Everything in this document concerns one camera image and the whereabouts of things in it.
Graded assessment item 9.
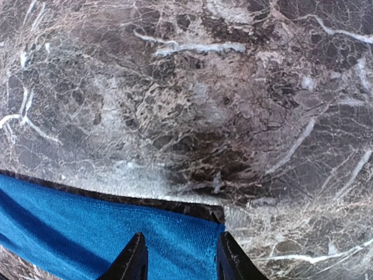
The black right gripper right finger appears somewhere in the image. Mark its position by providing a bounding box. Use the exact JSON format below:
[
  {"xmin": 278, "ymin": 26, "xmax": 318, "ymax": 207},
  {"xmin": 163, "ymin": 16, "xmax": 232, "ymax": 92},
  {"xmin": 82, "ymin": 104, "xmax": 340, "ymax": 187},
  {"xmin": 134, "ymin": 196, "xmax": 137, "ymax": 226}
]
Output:
[{"xmin": 216, "ymin": 232, "xmax": 268, "ymax": 280}]

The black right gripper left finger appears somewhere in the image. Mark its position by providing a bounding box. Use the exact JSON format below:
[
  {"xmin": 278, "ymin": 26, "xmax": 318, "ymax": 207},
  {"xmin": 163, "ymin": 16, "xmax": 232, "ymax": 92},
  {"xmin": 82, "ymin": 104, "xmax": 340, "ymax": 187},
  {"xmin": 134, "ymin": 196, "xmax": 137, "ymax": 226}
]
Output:
[{"xmin": 97, "ymin": 232, "xmax": 149, "ymax": 280}]

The dark blue towel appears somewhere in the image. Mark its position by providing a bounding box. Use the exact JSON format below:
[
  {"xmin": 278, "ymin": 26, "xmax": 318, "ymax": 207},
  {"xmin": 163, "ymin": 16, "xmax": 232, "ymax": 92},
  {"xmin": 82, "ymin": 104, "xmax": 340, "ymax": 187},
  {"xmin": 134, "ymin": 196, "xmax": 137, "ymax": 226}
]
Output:
[{"xmin": 1, "ymin": 176, "xmax": 224, "ymax": 279}]

